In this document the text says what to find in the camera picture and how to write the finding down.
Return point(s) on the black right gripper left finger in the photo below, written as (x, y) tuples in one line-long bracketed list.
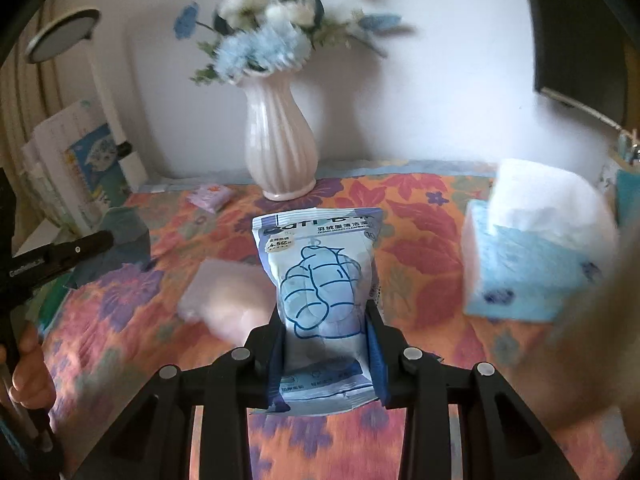
[(152, 438)]

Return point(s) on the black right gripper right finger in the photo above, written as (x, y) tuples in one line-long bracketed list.
[(500, 437)]

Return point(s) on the blue white wipes pouch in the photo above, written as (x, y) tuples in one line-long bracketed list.
[(321, 262)]

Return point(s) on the person's left hand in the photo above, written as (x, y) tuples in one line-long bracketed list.
[(31, 385)]

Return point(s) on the floral orange tablecloth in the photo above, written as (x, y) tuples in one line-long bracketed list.
[(112, 335)]

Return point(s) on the translucent white plastic bag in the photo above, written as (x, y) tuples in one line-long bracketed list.
[(230, 298)]

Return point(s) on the teal cloth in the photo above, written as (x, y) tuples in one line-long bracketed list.
[(132, 245)]

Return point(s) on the blue tissue box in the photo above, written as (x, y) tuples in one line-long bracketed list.
[(544, 235)]

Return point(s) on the purple tissue packet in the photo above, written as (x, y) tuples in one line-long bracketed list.
[(211, 198)]

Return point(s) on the white ribbed ceramic vase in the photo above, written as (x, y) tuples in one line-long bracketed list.
[(280, 151)]

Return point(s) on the white desk lamp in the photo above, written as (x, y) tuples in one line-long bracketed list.
[(59, 36)]

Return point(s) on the blue white artificial flowers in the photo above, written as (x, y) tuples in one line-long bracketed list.
[(263, 37)]

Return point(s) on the black wall television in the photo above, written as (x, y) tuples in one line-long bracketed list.
[(587, 57)]

